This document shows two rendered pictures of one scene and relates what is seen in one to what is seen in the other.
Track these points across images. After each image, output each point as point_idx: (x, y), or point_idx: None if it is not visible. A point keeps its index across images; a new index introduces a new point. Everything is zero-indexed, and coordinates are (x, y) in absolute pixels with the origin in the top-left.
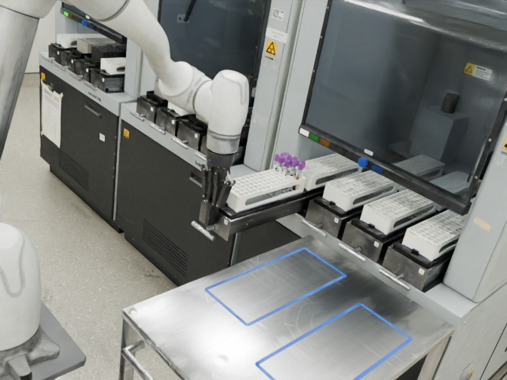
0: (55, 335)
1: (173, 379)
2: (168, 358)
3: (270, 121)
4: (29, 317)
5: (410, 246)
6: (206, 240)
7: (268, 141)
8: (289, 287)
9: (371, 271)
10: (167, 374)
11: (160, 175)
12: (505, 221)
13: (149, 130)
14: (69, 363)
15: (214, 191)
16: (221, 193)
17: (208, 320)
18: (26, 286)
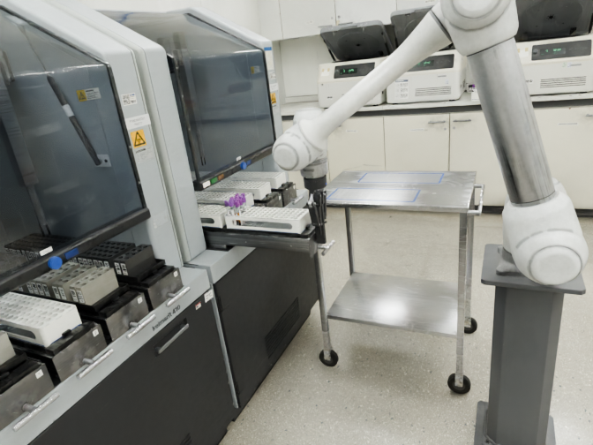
0: (492, 256)
1: (315, 434)
2: (471, 192)
3: (169, 210)
4: None
5: (280, 184)
6: (199, 380)
7: (175, 230)
8: (373, 192)
9: None
10: (312, 441)
11: (108, 429)
12: None
13: (50, 412)
14: (498, 245)
15: (323, 210)
16: (326, 205)
17: (433, 194)
18: None
